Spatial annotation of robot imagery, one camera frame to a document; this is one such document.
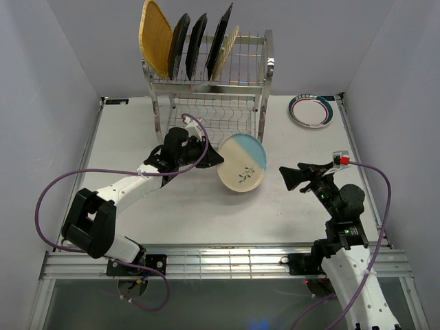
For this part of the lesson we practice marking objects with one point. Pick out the square woven bamboo plate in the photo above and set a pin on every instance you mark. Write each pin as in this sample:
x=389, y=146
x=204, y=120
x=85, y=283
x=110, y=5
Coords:
x=155, y=36

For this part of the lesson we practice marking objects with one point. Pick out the left blue table label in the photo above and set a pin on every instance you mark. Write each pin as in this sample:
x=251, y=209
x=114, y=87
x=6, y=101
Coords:
x=116, y=101

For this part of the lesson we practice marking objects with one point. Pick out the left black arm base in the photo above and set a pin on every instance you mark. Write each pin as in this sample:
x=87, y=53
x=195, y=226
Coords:
x=157, y=262

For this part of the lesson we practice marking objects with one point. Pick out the blue table label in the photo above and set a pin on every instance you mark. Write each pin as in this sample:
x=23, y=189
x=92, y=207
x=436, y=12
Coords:
x=328, y=98
x=116, y=101

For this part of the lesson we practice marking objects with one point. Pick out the white plate teal red rim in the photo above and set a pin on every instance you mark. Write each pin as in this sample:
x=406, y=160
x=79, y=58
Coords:
x=310, y=111

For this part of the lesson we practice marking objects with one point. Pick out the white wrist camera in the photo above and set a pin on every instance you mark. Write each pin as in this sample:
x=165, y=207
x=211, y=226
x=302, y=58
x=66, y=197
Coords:
x=194, y=125
x=339, y=162

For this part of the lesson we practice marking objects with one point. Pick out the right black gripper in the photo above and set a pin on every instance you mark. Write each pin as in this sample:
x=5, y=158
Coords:
x=293, y=177

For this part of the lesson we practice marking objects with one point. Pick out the beige floral square plate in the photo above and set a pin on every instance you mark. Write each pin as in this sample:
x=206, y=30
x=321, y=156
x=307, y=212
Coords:
x=217, y=41

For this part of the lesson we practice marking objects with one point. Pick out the steel two-tier dish rack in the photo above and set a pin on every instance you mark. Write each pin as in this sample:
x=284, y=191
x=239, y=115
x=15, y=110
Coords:
x=236, y=102

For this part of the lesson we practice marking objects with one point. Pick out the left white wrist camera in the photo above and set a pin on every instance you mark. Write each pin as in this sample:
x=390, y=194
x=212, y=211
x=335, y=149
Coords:
x=194, y=125

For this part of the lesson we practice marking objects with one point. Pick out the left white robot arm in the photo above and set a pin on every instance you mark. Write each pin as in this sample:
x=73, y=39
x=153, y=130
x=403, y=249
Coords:
x=91, y=221

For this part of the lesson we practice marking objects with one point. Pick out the aluminium front rail frame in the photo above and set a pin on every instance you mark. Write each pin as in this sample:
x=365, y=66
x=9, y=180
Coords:
x=225, y=262

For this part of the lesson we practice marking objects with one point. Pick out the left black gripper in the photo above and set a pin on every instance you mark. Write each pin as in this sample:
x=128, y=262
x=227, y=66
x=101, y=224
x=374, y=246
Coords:
x=212, y=158

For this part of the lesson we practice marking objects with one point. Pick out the right blue table label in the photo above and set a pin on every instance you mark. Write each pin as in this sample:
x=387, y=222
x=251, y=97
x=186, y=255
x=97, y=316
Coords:
x=328, y=98

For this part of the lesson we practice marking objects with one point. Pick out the round woven bamboo plate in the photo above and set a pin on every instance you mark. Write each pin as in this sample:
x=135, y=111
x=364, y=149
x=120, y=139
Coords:
x=224, y=53

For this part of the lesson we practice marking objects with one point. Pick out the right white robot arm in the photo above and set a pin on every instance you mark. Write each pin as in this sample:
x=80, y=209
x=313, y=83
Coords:
x=344, y=254

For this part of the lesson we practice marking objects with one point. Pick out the cream and blue round plate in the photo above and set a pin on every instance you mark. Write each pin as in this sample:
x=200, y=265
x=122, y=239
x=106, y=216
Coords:
x=245, y=163

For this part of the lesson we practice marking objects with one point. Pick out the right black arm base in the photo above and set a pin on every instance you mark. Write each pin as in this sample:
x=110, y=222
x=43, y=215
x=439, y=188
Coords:
x=302, y=264

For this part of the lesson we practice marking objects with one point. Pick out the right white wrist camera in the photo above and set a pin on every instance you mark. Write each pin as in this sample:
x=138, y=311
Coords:
x=339, y=162

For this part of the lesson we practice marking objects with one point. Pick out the black floral square plate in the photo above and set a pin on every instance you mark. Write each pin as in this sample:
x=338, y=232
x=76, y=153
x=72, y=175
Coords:
x=194, y=46
x=177, y=44

